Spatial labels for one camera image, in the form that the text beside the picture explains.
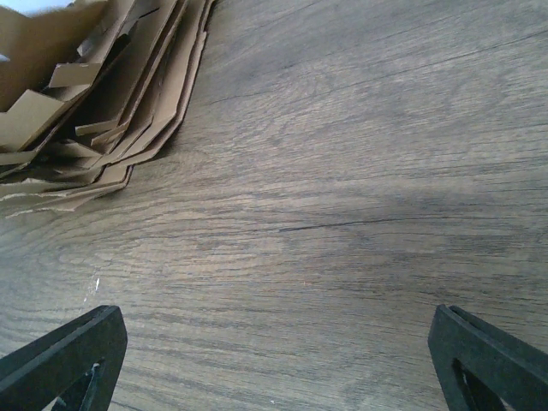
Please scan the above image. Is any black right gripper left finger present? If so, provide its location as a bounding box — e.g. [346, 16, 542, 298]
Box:
[1, 306, 128, 410]

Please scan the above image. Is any stack of flat cardboard blanks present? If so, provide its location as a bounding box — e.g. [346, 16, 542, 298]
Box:
[1, 1, 211, 216]

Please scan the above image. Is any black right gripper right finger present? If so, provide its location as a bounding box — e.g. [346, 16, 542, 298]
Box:
[428, 305, 547, 410]

